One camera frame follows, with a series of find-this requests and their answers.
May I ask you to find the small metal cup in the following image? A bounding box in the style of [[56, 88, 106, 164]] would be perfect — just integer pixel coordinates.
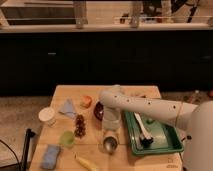
[[103, 137, 118, 154]]

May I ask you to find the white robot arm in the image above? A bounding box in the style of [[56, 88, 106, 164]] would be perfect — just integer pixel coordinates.
[[99, 85, 213, 171]]

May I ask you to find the orange fruit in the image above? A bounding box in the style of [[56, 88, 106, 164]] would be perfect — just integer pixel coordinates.
[[81, 96, 92, 108]]

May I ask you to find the dark red bowl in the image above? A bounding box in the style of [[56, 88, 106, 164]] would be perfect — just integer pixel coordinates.
[[93, 102, 104, 121]]

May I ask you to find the light blue cloth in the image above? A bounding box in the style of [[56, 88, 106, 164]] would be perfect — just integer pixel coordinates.
[[59, 99, 77, 119]]

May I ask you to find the bunch of dark grapes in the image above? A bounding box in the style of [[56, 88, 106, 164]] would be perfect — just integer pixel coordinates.
[[74, 115, 86, 138]]

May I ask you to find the green cucumber piece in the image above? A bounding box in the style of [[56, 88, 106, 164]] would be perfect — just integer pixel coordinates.
[[146, 118, 155, 124]]

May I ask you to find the white paper cup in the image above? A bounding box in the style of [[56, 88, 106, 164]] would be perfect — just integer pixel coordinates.
[[38, 107, 56, 126]]

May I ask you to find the green plastic cup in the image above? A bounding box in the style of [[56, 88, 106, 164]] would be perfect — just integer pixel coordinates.
[[60, 131, 75, 147]]

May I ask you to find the green plastic tray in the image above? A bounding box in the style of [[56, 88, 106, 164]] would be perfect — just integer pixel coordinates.
[[124, 111, 184, 156]]

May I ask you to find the yellow banana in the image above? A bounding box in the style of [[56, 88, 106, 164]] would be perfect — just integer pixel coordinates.
[[75, 156, 100, 171]]

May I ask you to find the black clamp stand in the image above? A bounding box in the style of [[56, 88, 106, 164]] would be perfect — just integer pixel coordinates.
[[21, 129, 35, 171]]

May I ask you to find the blue sponge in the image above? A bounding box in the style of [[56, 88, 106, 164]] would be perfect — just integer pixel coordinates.
[[40, 145, 61, 170]]

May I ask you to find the black cable left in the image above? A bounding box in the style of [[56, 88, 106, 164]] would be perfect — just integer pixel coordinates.
[[0, 138, 22, 171]]

